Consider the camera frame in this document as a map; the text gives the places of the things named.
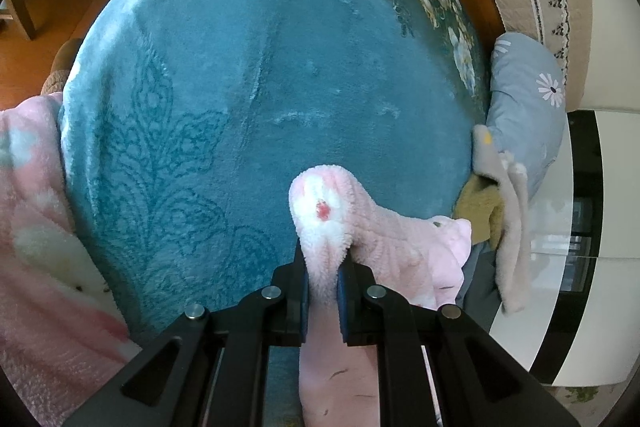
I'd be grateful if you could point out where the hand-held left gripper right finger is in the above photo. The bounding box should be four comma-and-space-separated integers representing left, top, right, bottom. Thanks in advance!
336, 259, 583, 427

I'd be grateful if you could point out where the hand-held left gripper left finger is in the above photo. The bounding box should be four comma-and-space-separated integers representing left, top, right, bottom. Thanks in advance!
60, 239, 308, 427

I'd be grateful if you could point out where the pink fleece garment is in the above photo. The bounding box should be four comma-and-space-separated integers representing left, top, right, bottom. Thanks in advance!
289, 164, 473, 427

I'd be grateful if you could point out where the grey garment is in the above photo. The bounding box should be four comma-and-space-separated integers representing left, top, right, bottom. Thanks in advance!
457, 241, 502, 325

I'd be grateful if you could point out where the mustard yellow knitted garment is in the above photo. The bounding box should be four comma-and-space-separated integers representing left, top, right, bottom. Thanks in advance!
452, 179, 506, 250

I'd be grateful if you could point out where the beige fleece garment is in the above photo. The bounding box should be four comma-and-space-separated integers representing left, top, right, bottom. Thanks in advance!
471, 124, 532, 314

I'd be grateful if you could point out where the white glossy wardrobe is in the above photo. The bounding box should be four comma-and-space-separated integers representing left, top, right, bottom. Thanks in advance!
487, 107, 640, 388

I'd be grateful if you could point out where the pink blanket with white flowers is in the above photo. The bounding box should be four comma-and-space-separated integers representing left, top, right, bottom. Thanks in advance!
0, 92, 143, 414

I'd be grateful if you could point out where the teal floral plush blanket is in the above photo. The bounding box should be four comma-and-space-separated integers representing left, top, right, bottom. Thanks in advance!
57, 0, 490, 427

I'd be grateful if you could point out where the grey-blue daisy print quilt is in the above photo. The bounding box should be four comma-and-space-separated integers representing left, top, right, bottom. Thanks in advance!
486, 32, 569, 208

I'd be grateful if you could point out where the brown round object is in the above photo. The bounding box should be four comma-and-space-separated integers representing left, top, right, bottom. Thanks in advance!
42, 38, 87, 96

